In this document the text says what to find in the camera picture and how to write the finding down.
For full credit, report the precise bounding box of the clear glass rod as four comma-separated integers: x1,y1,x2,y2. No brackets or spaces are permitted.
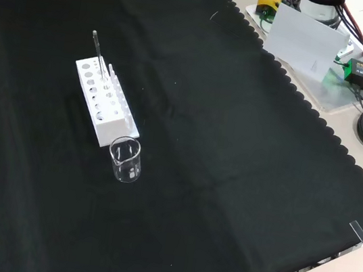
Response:
85,29,113,82

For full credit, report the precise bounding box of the white test tube rack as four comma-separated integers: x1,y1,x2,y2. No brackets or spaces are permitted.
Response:
63,53,151,154

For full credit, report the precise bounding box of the black bench cloth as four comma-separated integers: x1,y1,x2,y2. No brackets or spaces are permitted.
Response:
0,0,363,272

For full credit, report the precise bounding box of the small clear glass beaker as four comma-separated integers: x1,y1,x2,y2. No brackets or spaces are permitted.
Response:
104,134,147,186

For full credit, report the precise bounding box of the pale white board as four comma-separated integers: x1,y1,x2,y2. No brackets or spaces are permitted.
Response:
260,0,354,87

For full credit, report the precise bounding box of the yellow stop button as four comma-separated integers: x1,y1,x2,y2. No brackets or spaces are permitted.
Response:
256,0,286,18

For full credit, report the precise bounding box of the clear cloth clip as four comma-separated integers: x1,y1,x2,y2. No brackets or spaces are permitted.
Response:
347,219,363,242

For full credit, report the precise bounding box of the grey metal base plate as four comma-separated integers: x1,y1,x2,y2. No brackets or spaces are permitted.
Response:
231,1,363,119

